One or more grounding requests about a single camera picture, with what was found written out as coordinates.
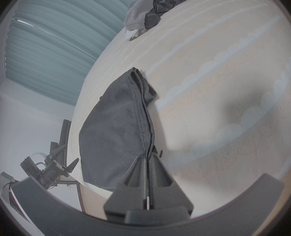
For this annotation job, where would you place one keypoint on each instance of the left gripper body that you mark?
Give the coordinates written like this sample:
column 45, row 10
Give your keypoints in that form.
column 53, row 172

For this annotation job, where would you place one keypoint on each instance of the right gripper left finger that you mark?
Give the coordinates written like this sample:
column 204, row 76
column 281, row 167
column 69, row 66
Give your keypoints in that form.
column 130, row 195

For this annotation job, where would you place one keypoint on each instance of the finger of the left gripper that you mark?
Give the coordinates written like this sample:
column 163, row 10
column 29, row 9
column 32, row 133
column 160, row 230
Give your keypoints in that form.
column 60, row 152
column 72, row 166

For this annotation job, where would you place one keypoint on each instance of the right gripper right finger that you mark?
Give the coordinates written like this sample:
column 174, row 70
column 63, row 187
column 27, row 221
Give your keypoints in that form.
column 165, row 195

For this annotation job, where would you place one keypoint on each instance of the black T-shirt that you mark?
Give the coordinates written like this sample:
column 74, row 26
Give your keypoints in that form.
column 116, row 131

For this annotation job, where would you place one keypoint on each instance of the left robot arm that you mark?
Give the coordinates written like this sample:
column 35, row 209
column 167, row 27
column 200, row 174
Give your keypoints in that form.
column 7, row 181

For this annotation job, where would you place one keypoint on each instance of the bed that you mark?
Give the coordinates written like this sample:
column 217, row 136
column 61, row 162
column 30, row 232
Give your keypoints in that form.
column 221, row 82

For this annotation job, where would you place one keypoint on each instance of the pile of clothes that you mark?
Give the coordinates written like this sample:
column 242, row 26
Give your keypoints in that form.
column 150, row 6

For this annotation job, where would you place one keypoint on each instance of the blue-green curtain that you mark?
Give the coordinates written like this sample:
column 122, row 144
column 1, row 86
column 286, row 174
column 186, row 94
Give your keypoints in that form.
column 74, row 13
column 44, row 65

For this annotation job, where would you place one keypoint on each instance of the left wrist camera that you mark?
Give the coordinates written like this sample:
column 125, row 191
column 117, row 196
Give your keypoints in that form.
column 31, row 168

